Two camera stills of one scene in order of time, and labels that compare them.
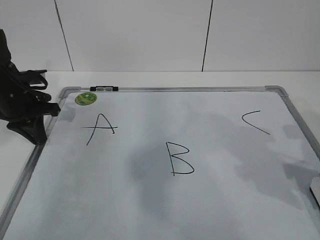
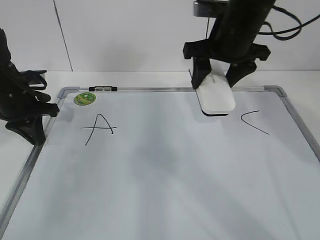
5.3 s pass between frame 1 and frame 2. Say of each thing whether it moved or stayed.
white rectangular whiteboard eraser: moved
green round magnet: stayed
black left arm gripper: stayed
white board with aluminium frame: stayed
